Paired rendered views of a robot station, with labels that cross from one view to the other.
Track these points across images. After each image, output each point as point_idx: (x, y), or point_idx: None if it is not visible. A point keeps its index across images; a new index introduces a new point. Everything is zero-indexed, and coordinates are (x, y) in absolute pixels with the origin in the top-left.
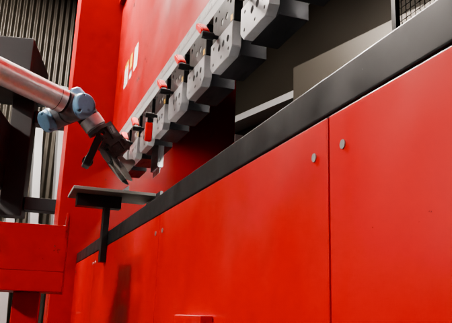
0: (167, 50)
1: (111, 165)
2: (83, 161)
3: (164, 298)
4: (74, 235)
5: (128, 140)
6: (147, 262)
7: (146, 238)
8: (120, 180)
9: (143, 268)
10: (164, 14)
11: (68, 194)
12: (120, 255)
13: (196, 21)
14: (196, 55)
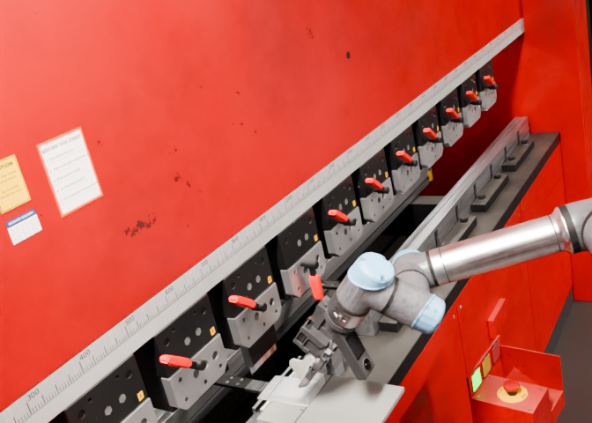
0: (293, 167)
1: (321, 366)
2: (373, 363)
3: (471, 337)
4: None
5: (134, 381)
6: (449, 345)
7: (444, 333)
8: (307, 384)
9: (445, 356)
10: (257, 104)
11: None
12: (400, 408)
13: (362, 140)
14: (373, 177)
